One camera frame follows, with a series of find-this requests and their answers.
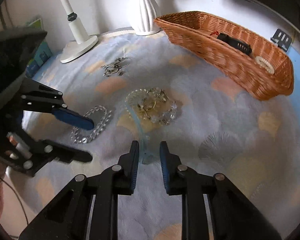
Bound black smart watch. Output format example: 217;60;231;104
217;33;252;56

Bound black cable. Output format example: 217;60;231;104
0;166;31;227

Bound stack of books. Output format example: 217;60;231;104
26;16;52;78

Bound silver hair clips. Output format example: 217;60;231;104
102;57;132;77

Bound brown wicker basket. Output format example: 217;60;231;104
154;11;294;101

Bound white ribbed vase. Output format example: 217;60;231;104
130;0;160;36

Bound cream spiral hair tie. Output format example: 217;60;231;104
254;55;276;75

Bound light blue plastic clip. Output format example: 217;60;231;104
131;110;154;165

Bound fan pattern table cloth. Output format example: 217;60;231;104
8;32;300;239

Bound white desk lamp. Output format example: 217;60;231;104
60;0;98;63

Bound crystal bead jewelry pile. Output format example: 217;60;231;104
125;87;178;125

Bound black phone stand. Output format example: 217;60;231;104
270;29;292;53

